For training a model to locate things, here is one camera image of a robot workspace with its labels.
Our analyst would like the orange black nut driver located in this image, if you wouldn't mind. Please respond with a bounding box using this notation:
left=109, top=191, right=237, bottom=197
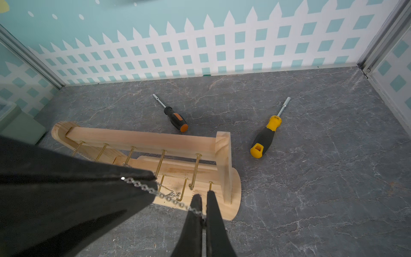
left=153, top=94, right=188, bottom=133

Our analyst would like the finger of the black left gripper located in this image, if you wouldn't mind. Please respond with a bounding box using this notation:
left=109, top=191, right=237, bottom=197
left=1, top=137, right=156, bottom=257

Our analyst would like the wooden jewelry display stand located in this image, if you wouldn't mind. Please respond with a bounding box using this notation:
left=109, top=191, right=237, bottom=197
left=51, top=122, right=241, bottom=221

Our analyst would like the yellow black nut driver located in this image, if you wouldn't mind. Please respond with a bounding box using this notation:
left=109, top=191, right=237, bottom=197
left=250, top=97, right=291, bottom=158

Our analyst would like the clear plastic storage box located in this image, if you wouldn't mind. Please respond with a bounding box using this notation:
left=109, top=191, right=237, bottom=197
left=1, top=98, right=46, bottom=145

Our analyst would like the silver chain necklace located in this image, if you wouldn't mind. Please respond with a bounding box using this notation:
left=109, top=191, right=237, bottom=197
left=120, top=176, right=206, bottom=220

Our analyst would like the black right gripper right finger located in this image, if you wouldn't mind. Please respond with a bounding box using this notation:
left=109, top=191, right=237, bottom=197
left=205, top=191, right=237, bottom=257

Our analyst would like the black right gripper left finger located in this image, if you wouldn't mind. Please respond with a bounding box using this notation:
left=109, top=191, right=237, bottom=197
left=171, top=194, right=203, bottom=257

